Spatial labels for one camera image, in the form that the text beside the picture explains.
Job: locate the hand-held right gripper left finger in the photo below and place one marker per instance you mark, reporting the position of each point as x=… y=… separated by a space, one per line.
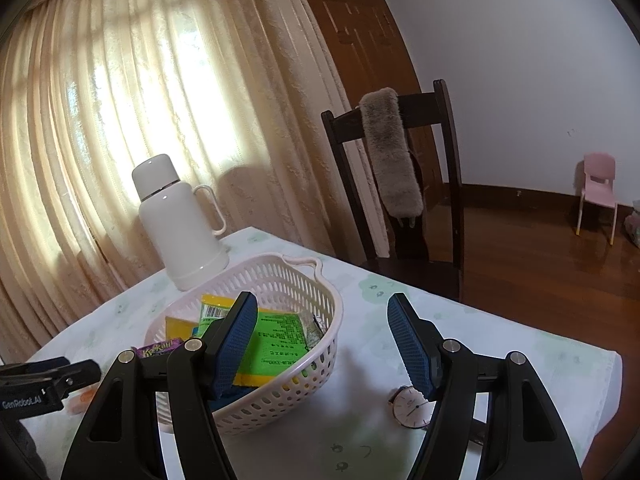
x=232 y=345

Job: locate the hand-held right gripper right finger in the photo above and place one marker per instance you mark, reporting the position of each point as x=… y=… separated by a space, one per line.
x=412 y=345

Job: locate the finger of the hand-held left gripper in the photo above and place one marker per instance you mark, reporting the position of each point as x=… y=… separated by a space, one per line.
x=75 y=372

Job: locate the lime green barcode snack packet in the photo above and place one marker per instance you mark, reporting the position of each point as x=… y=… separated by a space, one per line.
x=215 y=310

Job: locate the green yellow-edged snack packet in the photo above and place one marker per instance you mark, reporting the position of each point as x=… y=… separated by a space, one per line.
x=275 y=345

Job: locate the dark blue snack packet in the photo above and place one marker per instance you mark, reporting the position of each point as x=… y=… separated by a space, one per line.
x=235 y=394

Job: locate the yellow snack packet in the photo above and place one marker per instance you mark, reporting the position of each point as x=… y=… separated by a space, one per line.
x=180 y=330

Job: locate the purple snack packet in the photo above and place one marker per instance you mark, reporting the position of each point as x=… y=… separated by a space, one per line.
x=157 y=348

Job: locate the white plastic basket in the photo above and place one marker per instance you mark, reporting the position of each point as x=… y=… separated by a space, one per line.
x=300 y=385

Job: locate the grey speckled snack packet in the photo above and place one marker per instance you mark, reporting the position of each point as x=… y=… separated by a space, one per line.
x=311 y=332

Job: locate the round wristwatch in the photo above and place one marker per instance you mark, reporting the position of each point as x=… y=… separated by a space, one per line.
x=407 y=405

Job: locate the white thermos jug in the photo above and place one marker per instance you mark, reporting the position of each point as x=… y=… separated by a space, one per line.
x=175 y=225

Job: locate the grey fur cloth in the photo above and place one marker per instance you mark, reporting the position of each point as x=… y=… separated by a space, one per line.
x=390 y=160

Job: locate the dark wooden chair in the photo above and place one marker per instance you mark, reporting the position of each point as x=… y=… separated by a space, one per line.
x=450 y=160

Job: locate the patterned bag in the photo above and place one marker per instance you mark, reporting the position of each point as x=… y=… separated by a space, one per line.
x=634 y=227

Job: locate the pink child chair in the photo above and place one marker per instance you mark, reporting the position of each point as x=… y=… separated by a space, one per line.
x=600 y=170

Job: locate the beige curtain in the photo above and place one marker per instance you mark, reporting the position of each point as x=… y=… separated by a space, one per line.
x=150 y=85

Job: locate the brown wooden door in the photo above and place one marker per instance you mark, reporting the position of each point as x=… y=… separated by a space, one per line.
x=360 y=35

